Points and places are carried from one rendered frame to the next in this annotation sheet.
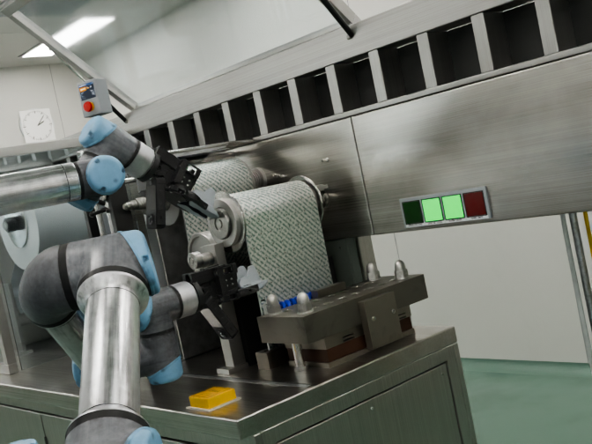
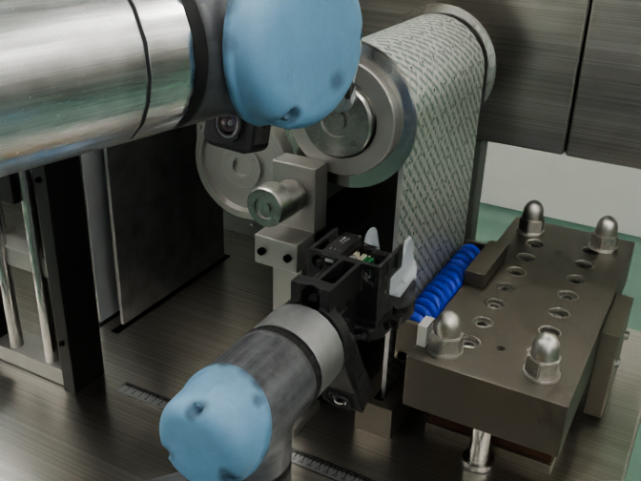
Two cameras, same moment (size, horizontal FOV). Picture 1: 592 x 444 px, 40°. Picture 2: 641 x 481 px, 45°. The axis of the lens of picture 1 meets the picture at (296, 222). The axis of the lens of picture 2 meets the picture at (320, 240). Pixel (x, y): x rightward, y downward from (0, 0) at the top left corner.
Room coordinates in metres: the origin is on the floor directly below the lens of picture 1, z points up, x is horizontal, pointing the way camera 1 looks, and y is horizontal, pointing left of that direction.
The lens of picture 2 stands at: (1.28, 0.45, 1.47)
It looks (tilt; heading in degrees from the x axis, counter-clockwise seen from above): 26 degrees down; 338
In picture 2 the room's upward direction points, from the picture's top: 2 degrees clockwise
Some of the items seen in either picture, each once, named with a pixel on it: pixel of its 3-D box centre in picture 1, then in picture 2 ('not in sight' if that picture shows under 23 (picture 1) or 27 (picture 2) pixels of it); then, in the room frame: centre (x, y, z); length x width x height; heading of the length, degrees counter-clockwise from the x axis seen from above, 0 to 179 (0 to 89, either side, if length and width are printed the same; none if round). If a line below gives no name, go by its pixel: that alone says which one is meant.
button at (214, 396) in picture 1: (212, 397); not in sight; (1.67, 0.24, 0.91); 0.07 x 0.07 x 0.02; 40
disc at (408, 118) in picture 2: (225, 222); (345, 115); (1.95, 0.16, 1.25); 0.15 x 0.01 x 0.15; 40
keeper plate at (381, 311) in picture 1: (381, 320); (610, 354); (1.85, -0.14, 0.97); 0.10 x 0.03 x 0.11; 130
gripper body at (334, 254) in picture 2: (211, 287); (340, 301); (1.83, 0.21, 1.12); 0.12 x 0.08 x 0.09; 130
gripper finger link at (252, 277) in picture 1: (253, 277); (403, 262); (1.88, 0.12, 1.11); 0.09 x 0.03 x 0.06; 129
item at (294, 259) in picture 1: (292, 265); (435, 213); (1.98, 0.03, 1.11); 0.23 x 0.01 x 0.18; 130
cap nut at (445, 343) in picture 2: (272, 304); (447, 330); (1.84, 0.09, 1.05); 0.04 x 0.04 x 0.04
